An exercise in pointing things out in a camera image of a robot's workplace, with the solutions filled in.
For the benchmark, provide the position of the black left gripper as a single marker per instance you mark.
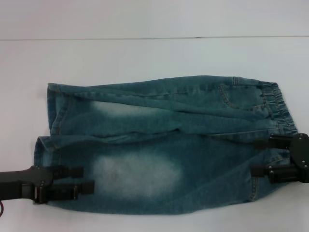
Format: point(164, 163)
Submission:
point(21, 183)

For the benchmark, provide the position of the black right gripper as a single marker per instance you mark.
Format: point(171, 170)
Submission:
point(300, 157)

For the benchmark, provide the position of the blue denim shorts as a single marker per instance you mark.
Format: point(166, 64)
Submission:
point(154, 135)

